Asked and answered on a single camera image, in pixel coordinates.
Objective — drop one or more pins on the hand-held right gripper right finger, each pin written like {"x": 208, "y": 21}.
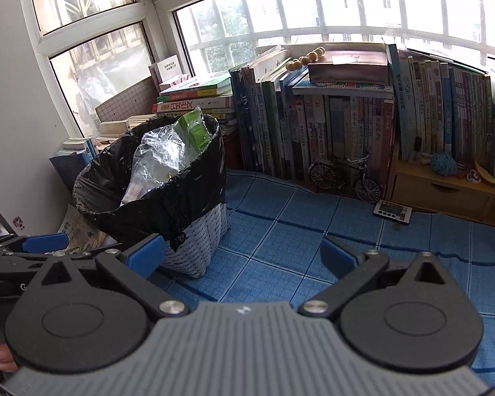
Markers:
{"x": 339, "y": 255}

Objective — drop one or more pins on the stack of flat lying books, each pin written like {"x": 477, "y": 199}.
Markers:
{"x": 194, "y": 99}

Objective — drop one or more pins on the white framed wide window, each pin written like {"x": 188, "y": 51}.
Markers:
{"x": 334, "y": 12}

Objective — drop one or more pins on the white bin with black bag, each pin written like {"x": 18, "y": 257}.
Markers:
{"x": 177, "y": 198}

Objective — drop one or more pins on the small red white trinket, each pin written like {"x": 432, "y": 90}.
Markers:
{"x": 473, "y": 176}

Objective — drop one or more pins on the clear plastic bag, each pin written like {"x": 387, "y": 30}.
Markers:
{"x": 156, "y": 161}

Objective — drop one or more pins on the yellow wooden trinket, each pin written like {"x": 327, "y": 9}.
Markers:
{"x": 486, "y": 174}

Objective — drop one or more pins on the row of tall upright books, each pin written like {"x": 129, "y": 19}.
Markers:
{"x": 313, "y": 132}

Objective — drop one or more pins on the small white box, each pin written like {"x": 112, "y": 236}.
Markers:
{"x": 181, "y": 79}

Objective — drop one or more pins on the metal model bicycle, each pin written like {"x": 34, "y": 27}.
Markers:
{"x": 346, "y": 175}

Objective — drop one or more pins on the white framed narrow window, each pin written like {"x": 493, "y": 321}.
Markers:
{"x": 95, "y": 37}

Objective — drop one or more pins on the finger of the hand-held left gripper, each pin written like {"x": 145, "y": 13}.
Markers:
{"x": 45, "y": 242}

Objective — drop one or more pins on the white sign card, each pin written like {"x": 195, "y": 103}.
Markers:
{"x": 167, "y": 70}

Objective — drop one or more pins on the illustrated magazine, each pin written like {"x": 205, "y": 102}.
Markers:
{"x": 82, "y": 229}

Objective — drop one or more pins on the brown box on books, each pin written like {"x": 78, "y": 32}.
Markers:
{"x": 348, "y": 68}

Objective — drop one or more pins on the green plastic packaging bag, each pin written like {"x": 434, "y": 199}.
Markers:
{"x": 196, "y": 130}

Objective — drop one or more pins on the white woven trash bin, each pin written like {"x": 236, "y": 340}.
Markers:
{"x": 198, "y": 243}

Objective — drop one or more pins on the group of blue covered books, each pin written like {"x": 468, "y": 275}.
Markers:
{"x": 72, "y": 163}

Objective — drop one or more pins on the grid patterned board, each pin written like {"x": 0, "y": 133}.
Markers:
{"x": 123, "y": 109}

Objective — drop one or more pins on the long row of thin books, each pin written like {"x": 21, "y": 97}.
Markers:
{"x": 445, "y": 111}

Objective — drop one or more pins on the wooden drawer unit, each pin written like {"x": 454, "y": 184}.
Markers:
{"x": 441, "y": 192}

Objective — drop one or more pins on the row of page-edge books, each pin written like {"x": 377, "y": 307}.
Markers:
{"x": 123, "y": 126}

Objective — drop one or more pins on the blue yarn ball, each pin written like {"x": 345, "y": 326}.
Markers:
{"x": 444, "y": 163}

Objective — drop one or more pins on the person's left hand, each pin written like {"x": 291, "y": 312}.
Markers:
{"x": 5, "y": 359}

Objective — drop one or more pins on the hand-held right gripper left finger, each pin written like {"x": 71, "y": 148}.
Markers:
{"x": 146, "y": 255}

